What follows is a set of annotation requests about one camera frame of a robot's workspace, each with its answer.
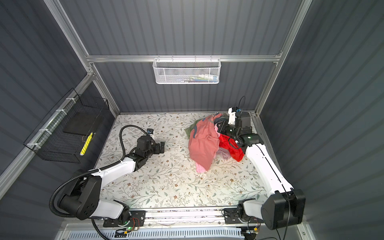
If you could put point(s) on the black wire basket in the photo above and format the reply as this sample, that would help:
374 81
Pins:
61 137

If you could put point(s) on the olive green t-shirt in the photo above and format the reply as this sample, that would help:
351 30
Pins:
189 129

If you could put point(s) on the pens in white basket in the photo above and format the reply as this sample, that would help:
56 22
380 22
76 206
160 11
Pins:
205 78

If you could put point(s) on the light pink cloth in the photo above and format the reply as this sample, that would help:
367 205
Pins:
220 156

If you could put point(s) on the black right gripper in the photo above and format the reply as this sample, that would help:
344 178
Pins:
222 128

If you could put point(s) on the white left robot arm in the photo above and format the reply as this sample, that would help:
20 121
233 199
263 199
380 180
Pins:
80 196

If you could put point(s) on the bright red cloth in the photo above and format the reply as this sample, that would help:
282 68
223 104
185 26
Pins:
229 144

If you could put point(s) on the dusty red printed t-shirt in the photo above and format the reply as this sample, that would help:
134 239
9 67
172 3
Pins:
203 129

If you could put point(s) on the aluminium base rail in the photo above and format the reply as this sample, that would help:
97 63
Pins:
192 217

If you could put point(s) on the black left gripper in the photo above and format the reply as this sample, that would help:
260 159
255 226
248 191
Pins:
157 150

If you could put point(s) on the white wire mesh basket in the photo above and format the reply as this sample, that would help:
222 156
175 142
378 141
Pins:
166 72

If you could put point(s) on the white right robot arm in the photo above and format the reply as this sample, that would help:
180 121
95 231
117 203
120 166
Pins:
284 206

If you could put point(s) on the white vented panel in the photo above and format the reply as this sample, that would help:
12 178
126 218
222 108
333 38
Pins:
219 233

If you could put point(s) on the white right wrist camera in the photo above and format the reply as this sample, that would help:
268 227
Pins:
232 115

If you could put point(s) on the yellow marker pen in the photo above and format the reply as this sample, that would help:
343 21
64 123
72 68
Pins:
86 144

